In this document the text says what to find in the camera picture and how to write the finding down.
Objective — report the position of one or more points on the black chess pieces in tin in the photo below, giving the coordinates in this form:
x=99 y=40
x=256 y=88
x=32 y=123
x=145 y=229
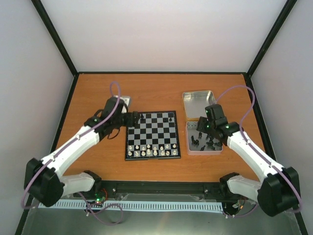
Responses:
x=204 y=142

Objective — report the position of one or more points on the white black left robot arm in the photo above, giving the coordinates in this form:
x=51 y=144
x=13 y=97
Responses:
x=45 y=179

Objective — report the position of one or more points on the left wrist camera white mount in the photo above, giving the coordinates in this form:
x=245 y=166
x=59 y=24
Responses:
x=127 y=100

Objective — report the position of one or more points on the black white chessboard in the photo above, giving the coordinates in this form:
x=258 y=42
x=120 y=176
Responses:
x=155 y=131

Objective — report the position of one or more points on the black left frame post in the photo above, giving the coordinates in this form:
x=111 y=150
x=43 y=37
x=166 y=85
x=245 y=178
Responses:
x=54 y=35

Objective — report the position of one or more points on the gold metal tin lid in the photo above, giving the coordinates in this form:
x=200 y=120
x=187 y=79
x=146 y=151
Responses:
x=194 y=104

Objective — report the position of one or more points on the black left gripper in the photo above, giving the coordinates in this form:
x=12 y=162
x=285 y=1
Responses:
x=132 y=116

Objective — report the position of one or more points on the pink metal tin base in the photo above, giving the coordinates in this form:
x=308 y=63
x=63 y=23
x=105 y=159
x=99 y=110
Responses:
x=190 y=130

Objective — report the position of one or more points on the light blue cable duct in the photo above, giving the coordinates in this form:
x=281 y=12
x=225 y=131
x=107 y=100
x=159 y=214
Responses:
x=135 y=206

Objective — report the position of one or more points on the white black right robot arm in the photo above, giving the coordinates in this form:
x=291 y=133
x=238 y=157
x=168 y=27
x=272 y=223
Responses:
x=277 y=188

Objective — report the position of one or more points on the black frame post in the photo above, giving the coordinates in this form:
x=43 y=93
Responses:
x=281 y=18
x=54 y=35

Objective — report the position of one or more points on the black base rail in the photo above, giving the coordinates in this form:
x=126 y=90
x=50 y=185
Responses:
x=154 y=187

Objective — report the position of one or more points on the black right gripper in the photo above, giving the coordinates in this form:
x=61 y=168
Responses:
x=200 y=126

